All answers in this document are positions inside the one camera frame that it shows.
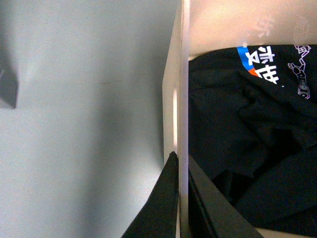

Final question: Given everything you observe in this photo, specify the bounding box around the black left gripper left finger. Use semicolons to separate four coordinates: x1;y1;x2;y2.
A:
122;151;179;238

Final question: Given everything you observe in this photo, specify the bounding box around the black printed t-shirt in hamper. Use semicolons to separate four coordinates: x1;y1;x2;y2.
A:
188;45;317;237

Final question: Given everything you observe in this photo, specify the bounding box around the beige plastic laundry hamper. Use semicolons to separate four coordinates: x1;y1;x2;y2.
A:
162;0;317;238

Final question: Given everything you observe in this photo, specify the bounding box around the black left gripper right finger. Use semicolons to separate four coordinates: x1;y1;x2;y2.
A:
188;157;262;238

